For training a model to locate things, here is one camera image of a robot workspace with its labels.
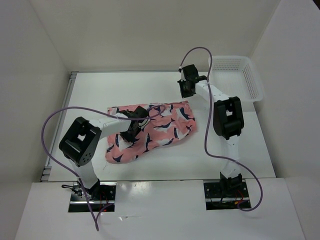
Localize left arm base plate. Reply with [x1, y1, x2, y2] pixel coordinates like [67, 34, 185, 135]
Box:
[61, 181, 117, 213]

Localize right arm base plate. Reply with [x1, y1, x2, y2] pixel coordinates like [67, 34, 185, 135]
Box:
[203, 180, 251, 211]

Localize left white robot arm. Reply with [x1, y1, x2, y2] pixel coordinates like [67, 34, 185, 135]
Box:
[59, 106, 149, 200]

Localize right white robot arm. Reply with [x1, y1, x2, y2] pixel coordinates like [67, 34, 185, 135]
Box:
[178, 64, 244, 197]

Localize pink shark print shorts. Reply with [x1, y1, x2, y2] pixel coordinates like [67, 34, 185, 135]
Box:
[105, 100, 197, 164]

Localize aluminium table edge rail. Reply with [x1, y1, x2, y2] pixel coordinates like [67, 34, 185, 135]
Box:
[40, 71, 78, 182]

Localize white plastic basket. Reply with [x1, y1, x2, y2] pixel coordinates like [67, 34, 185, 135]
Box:
[208, 55, 264, 103]

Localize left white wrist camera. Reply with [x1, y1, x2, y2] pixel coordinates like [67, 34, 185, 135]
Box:
[138, 119, 149, 129]

